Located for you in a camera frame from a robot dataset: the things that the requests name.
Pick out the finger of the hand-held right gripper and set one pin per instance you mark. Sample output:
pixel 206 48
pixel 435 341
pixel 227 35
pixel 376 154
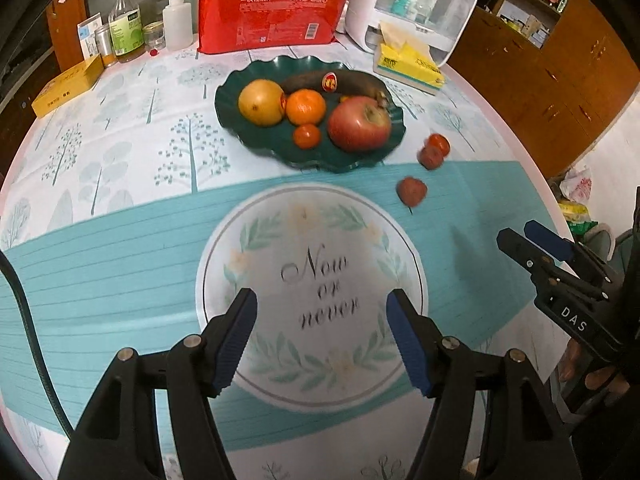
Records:
pixel 547 240
pixel 522 250

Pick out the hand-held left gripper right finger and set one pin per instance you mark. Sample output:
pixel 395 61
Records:
pixel 407 341

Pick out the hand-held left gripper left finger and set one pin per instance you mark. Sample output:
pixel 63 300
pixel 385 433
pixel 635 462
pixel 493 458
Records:
pixel 235 340

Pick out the dark green scalloped plate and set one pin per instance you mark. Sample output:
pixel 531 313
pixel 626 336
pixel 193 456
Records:
pixel 265 142

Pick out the red apple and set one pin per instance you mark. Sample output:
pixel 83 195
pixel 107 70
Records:
pixel 359 125

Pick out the small orange mandarin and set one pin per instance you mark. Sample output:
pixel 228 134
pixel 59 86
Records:
pixel 306 136

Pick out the dark overripe banana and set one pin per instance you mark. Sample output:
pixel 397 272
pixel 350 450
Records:
pixel 355 85

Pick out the large yellow orange with sticker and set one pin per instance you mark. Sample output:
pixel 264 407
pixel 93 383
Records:
pixel 260 103

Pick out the medium orange mandarin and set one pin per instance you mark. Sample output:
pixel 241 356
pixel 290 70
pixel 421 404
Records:
pixel 305 106

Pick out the person's right hand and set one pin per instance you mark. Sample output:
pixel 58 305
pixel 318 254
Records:
pixel 572 362

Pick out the white plastic bag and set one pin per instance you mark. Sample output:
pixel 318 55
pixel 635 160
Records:
pixel 576 184

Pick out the round white floral placemat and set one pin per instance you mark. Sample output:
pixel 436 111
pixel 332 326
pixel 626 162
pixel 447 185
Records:
pixel 310 240

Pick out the small red fruit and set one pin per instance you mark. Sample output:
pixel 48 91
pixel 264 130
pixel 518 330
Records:
pixel 429 157
pixel 411 191
pixel 440 143

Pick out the wooden cabinet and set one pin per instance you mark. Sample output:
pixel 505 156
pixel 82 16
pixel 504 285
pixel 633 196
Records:
pixel 560 85

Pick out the tree print tablecloth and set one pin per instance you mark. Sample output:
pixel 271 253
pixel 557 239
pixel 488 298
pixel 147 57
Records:
pixel 125 170

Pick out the yellow tissue pack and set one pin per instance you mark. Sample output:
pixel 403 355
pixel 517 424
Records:
pixel 407 62

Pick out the white storage box clear lid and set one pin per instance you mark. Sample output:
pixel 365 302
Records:
pixel 420 0

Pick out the yellow tin box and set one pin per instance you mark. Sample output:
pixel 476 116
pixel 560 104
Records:
pixel 67 85

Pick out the small glass jar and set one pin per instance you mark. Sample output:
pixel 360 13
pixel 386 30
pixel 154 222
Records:
pixel 154 36

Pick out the white squeeze wash bottle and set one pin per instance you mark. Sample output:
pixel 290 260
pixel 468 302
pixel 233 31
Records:
pixel 177 25

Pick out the small metal can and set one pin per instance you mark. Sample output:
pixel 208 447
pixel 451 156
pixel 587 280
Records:
pixel 106 45

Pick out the red paper cup package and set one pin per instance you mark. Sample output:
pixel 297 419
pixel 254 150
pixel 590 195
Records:
pixel 275 15

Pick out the glass bottle green label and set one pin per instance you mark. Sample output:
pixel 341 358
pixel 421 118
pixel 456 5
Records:
pixel 126 30

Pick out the small white carton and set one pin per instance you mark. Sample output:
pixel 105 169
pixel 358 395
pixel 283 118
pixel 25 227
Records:
pixel 87 35

